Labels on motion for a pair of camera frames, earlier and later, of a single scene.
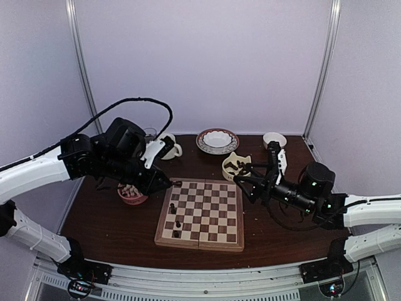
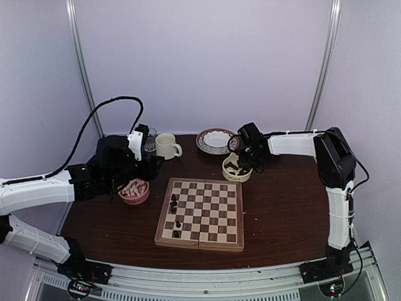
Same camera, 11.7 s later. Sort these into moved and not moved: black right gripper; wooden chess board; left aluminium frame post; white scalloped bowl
Moved: black right gripper
Not moved: left aluminium frame post; wooden chess board; white scalloped bowl
